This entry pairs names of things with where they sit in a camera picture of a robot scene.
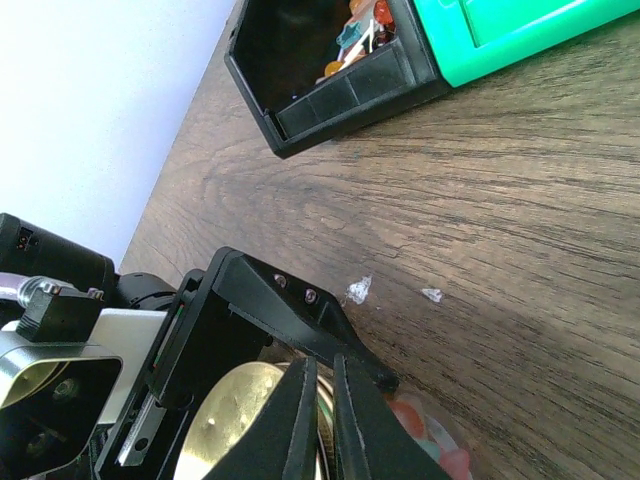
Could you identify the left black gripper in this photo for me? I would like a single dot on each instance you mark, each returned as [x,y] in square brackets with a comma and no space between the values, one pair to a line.
[221,318]

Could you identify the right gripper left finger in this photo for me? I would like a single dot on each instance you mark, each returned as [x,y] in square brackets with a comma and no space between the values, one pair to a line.
[282,441]

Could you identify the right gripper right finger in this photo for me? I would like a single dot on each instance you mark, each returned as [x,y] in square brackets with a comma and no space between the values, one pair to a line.
[370,442]

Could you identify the cream jar lid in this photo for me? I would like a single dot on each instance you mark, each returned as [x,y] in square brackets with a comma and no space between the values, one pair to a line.
[231,407]

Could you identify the clear plastic jar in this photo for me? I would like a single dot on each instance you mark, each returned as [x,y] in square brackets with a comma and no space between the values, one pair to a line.
[435,432]

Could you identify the black candy bin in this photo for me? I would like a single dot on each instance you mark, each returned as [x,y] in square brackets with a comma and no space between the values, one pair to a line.
[310,71]

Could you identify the green candy bin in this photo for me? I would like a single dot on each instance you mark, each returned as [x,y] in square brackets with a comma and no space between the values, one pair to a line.
[471,39]

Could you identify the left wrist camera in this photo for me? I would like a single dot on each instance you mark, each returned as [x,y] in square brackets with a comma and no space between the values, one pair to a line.
[66,367]

